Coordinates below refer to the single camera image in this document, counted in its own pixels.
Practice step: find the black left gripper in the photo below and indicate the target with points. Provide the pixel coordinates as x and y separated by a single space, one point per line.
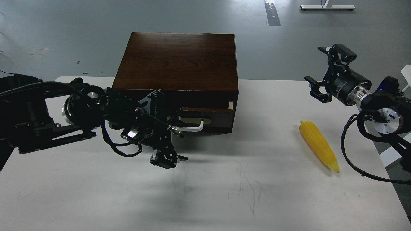
153 125

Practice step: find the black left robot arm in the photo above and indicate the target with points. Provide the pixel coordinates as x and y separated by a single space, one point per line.
37 115

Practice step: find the dark wooden drawer cabinet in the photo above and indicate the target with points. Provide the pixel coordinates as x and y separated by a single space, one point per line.
198 68

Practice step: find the white chair base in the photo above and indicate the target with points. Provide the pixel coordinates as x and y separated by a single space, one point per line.
406 73

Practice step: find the white table leg base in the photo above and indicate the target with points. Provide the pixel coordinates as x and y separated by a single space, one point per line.
327 5

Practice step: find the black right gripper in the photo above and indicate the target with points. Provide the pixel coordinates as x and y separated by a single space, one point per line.
340 80

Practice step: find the yellow corn cob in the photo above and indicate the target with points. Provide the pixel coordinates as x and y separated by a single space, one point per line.
319 145

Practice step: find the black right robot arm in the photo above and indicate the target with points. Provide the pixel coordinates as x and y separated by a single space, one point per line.
385 113

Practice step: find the wooden drawer with white handle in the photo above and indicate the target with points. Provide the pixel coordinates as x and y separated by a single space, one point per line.
207 119

